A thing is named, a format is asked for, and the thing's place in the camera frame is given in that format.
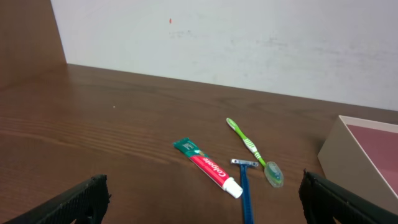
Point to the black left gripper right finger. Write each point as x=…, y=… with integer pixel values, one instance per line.
x=326, y=202

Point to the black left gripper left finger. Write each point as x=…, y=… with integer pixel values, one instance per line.
x=86, y=202

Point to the white box pink interior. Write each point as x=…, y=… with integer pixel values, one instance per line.
x=360, y=155

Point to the green white toothbrush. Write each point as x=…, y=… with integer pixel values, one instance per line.
x=271, y=170

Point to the blue disposable razor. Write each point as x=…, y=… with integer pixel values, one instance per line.
x=246, y=196

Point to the Colgate toothpaste tube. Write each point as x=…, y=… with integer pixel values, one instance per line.
x=209, y=167

